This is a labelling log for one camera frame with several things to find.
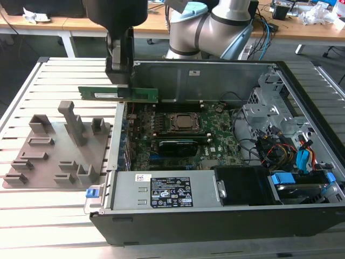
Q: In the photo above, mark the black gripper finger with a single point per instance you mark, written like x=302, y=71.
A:
x=116, y=54
x=131, y=59

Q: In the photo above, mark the green RAM stick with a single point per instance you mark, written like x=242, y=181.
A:
x=143, y=95

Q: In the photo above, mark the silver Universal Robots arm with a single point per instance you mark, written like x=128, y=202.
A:
x=205, y=29

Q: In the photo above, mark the black RAM slot bank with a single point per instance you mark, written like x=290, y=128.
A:
x=183, y=135
x=180, y=106

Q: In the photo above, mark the wooden desk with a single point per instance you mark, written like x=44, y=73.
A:
x=54, y=27

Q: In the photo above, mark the white crumpled paper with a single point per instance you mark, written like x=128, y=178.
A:
x=33, y=16

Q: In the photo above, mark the silver CPU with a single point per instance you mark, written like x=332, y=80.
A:
x=185, y=122

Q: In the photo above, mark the black graphics card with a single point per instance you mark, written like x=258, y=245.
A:
x=176, y=148

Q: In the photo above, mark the silver coin battery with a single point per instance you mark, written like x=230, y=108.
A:
x=219, y=109

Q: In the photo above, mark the grey parts rack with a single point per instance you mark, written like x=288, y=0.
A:
x=64, y=151

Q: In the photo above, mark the white power strip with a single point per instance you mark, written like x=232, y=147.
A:
x=245, y=51

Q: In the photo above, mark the green motherboard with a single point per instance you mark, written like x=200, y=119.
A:
x=218, y=135

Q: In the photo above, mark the silver power supply unit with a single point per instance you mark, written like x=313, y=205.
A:
x=129, y=191

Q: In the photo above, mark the black speaker box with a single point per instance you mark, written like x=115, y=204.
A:
x=254, y=10

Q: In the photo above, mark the silver drive cage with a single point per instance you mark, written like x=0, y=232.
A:
x=258, y=110

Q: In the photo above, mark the blue case latch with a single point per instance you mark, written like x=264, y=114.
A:
x=91, y=193

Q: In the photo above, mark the small black device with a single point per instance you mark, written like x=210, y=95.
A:
x=281, y=11

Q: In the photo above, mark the black plastic shroud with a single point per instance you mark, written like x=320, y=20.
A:
x=242, y=186

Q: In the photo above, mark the black open PC case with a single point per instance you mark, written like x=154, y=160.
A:
x=215, y=226

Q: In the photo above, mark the crumpled clear plastic bag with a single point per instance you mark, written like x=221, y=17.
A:
x=315, y=13

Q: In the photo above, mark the hard disk in blue carrier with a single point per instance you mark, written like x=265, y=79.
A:
x=283, y=180

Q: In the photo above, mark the red and white box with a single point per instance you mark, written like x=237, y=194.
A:
x=339, y=13

